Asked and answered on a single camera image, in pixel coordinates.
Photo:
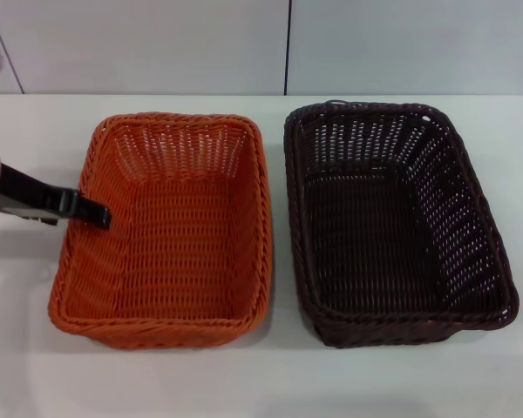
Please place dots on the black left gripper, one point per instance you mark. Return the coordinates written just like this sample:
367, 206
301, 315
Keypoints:
35, 191

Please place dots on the orange woven basket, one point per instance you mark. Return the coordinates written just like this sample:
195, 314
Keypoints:
178, 244

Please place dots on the dark brown woven basket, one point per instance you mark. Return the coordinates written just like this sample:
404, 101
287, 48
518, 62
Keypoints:
375, 244

